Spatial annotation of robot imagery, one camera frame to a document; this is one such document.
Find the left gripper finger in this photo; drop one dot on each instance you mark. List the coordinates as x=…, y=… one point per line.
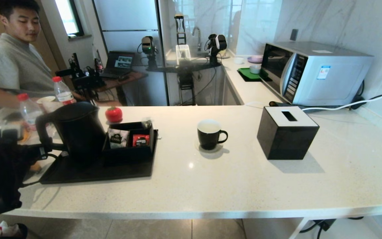
x=44, y=157
x=45, y=149

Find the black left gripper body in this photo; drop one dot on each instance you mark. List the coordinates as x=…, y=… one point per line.
x=28, y=154

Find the black electric kettle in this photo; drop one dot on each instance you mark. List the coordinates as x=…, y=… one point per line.
x=81, y=132

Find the white paper cup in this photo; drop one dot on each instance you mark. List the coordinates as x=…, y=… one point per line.
x=46, y=99

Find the white tea bag packet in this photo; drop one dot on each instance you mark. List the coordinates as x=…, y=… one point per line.
x=118, y=139

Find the brown cork pad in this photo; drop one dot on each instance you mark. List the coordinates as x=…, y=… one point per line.
x=35, y=167

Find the clear water bottle red cap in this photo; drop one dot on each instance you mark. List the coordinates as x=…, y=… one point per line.
x=63, y=94
x=30, y=111

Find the black serving tray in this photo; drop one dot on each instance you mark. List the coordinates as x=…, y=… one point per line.
x=111, y=171

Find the black waste bin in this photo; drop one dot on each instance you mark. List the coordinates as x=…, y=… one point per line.
x=23, y=230

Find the red tomato shaped ornament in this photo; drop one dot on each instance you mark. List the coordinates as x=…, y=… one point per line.
x=113, y=115

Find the white crumpled paper waste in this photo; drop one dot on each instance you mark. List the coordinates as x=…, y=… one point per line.
x=3, y=229

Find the black compartment sachet box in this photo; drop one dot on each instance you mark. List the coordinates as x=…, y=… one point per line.
x=128, y=154

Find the man in grey t-shirt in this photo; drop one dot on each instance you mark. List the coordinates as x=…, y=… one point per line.
x=8, y=66

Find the red coffee sachet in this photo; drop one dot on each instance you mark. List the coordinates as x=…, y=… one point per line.
x=141, y=141

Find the black laptop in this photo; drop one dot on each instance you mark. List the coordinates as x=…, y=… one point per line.
x=119, y=63

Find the brown wooden desk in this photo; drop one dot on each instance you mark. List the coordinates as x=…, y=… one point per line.
x=134, y=77

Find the black framed window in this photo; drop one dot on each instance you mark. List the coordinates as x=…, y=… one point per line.
x=65, y=16

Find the round clear coaster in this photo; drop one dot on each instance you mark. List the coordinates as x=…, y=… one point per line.
x=197, y=147

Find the black mug white inside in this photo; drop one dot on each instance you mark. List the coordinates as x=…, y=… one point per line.
x=207, y=139

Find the chrome kitchen faucet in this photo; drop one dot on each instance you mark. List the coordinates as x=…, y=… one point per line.
x=199, y=39

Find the white base cabinet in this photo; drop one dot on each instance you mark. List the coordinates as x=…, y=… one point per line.
x=230, y=96

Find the small white bowl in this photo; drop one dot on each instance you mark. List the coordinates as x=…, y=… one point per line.
x=239, y=60

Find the green tray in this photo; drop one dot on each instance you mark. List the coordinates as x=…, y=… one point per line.
x=247, y=74

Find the small grey bowl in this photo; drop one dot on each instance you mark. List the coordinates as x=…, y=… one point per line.
x=255, y=69

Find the purple plate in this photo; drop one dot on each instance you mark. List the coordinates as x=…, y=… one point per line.
x=255, y=59

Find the black tissue box white top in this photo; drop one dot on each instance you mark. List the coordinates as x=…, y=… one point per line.
x=284, y=139

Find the silver microwave oven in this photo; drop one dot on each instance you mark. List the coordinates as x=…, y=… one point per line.
x=327, y=83

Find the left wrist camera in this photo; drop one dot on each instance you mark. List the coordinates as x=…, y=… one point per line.
x=10, y=134

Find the black clamp frame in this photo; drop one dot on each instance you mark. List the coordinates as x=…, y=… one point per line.
x=177, y=33

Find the dark wall socket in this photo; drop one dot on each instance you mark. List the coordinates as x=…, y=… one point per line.
x=293, y=35

